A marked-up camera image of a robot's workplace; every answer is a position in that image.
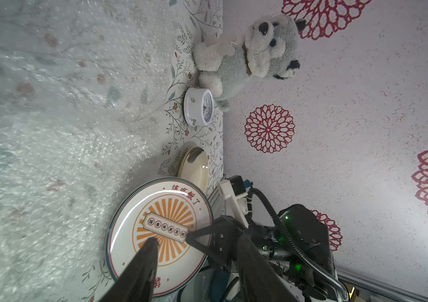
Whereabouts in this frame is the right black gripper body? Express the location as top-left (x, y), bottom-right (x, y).
top-left (247, 222), bottom-right (286, 272)

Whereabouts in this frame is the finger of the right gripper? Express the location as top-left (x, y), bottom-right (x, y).
top-left (186, 216), bottom-right (248, 270)

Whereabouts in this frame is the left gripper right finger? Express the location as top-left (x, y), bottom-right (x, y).
top-left (237, 235), bottom-right (297, 302)

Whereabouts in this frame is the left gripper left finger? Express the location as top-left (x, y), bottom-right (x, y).
top-left (99, 238), bottom-right (158, 302)

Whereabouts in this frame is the pink plate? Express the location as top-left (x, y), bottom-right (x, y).
top-left (106, 177), bottom-right (213, 298)

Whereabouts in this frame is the bubble wrap sheet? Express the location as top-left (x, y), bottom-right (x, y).
top-left (0, 1), bottom-right (177, 118)

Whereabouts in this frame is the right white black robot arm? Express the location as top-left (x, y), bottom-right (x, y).
top-left (186, 198), bottom-right (349, 301)

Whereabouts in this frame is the small white round clock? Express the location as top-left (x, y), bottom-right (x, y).
top-left (183, 88), bottom-right (215, 127)

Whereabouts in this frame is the grey raccoon plush toy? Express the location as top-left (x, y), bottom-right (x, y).
top-left (193, 15), bottom-right (307, 112)

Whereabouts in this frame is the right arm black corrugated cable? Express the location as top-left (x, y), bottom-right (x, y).
top-left (247, 186), bottom-right (351, 302)

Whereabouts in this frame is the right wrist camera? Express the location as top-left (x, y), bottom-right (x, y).
top-left (208, 176), bottom-right (252, 228)

